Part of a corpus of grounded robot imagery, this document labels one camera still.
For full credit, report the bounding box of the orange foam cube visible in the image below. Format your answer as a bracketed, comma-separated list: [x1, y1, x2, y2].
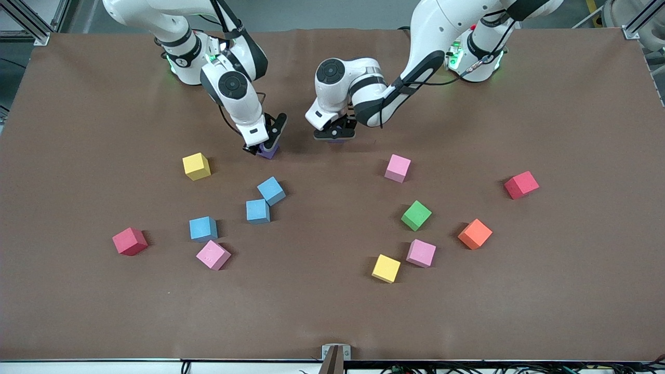
[457, 219, 493, 250]

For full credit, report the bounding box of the aluminium frame profile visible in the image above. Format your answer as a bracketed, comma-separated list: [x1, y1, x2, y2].
[621, 0, 665, 41]
[0, 0, 71, 46]

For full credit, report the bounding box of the pink foam cube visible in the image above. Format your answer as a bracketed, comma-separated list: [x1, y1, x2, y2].
[406, 239, 437, 268]
[384, 154, 411, 183]
[196, 239, 232, 271]

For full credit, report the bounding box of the green foam cube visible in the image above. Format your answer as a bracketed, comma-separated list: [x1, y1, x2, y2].
[401, 200, 432, 232]

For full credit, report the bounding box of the red foam cube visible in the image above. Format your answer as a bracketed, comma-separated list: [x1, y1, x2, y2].
[504, 171, 540, 200]
[112, 227, 149, 256]

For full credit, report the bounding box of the blue foam cube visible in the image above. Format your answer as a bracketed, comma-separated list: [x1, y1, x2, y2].
[257, 177, 287, 206]
[246, 199, 271, 224]
[189, 216, 218, 243]

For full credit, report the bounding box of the grey metal bracket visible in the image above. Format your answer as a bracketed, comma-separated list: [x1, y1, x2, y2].
[321, 344, 352, 374]

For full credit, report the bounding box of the brown table mat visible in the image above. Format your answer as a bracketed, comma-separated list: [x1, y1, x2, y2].
[0, 27, 665, 362]

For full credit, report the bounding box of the yellow foam cube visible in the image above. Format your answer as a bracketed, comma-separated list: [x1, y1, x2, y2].
[182, 153, 212, 181]
[371, 254, 402, 284]

